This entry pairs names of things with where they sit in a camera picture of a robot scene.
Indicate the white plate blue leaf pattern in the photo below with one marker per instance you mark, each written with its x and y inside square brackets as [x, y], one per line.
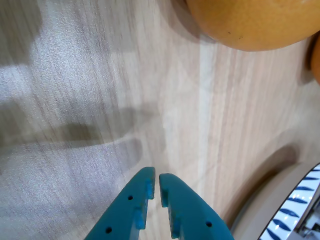
[295, 200]

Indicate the small deep orange mandarin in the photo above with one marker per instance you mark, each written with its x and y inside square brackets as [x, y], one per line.
[316, 60]

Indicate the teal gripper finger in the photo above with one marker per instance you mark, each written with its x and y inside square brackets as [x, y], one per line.
[120, 212]
[195, 220]

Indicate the small light orange mandarin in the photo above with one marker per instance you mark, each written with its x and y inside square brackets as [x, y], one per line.
[250, 22]

